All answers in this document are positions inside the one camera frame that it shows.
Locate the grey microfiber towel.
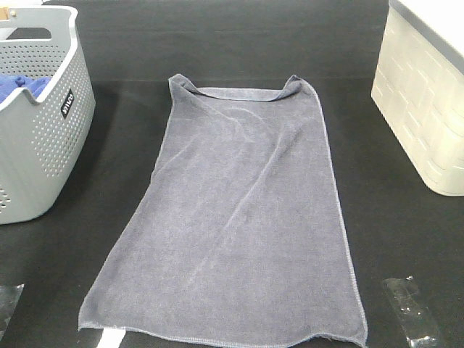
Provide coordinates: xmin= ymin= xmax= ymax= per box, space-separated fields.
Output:
xmin=78 ymin=74 xmax=368 ymax=347

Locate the blue towel in basket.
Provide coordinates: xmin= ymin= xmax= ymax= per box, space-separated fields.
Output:
xmin=1 ymin=74 xmax=51 ymax=102

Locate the grey perforated laundry basket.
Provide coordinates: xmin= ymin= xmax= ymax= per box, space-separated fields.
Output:
xmin=1 ymin=6 xmax=96 ymax=224

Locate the centre clear tape strip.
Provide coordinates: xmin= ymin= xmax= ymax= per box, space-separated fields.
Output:
xmin=96 ymin=328 xmax=126 ymax=348

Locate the clear tape strip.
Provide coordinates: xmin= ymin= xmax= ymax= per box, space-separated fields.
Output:
xmin=0 ymin=284 xmax=25 ymax=340
xmin=96 ymin=328 xmax=126 ymax=348
xmin=382 ymin=275 xmax=447 ymax=348

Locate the cream white storage bin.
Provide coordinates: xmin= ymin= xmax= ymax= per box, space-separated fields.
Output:
xmin=371 ymin=1 xmax=463 ymax=196

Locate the right clear tape strip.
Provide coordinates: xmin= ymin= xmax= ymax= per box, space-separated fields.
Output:
xmin=382 ymin=275 xmax=447 ymax=348

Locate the left clear tape strip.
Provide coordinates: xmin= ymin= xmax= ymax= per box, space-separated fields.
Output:
xmin=0 ymin=284 xmax=25 ymax=340

